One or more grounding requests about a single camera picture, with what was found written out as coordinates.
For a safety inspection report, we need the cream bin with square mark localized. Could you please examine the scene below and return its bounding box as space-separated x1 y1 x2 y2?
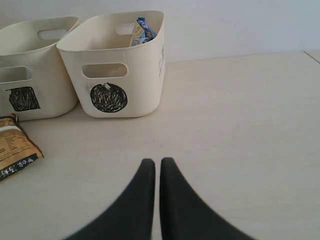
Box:
0 16 79 121

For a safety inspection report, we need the cream bin with circle mark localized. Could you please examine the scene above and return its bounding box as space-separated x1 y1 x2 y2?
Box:
57 10 166 118

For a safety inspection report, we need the orange instant noodle packet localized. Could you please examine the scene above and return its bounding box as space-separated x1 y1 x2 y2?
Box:
0 114 44 181

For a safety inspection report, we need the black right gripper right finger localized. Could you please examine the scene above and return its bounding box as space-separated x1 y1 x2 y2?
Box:
159 157 253 240

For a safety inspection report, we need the blue instant noodle packet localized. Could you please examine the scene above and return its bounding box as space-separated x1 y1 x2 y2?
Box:
129 17 157 47

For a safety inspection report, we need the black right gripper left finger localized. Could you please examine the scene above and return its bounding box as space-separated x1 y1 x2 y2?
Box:
67 158 156 240

